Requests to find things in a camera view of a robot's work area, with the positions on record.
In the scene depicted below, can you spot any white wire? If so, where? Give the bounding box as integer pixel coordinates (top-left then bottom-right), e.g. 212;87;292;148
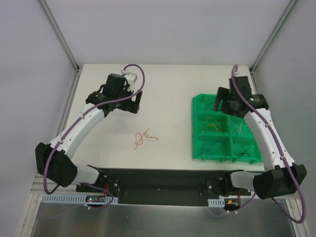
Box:
231;120;249;135

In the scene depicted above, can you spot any yellow wire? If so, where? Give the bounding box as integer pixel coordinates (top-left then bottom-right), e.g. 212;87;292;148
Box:
202;116;224;133

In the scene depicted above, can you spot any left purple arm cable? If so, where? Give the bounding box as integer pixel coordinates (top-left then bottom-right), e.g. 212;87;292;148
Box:
39;64;146;219

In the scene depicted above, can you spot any right aluminium frame post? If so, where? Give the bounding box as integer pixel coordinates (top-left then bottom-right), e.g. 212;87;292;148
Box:
249;0;299;75

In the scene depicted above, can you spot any blue wire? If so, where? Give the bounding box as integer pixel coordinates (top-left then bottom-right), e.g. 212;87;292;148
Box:
199;140;223;156

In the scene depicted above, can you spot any dark brown wire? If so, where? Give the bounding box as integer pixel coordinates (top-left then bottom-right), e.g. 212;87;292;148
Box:
234;144;252;158

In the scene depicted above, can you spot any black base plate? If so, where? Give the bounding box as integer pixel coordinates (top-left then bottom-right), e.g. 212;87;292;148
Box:
76;166;255;205

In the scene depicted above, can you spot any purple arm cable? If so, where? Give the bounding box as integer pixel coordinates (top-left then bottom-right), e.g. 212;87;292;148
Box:
39;64;146;219
231;64;307;224

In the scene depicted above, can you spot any aluminium front rail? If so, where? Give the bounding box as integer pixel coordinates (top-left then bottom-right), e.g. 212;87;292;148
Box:
39;166;296;206

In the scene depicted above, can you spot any aluminium frame post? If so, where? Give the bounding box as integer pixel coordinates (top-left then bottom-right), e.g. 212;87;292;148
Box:
249;0;299;75
37;0;81;72

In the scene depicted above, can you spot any green compartment tray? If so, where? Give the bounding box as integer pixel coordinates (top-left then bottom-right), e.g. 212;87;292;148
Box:
192;94;263;165

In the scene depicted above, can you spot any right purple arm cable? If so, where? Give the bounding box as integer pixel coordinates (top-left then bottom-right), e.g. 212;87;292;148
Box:
231;64;307;224

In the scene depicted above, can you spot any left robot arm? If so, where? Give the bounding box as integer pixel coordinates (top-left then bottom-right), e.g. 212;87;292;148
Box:
35;71;142;192

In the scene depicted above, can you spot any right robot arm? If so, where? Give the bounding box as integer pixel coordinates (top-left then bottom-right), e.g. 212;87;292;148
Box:
213;76;307;199

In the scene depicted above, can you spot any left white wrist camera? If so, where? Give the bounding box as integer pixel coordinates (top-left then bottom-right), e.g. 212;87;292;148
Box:
121;69;137;87

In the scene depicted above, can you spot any left aluminium frame post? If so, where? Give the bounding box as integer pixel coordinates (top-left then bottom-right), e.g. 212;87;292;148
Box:
37;0;81;72

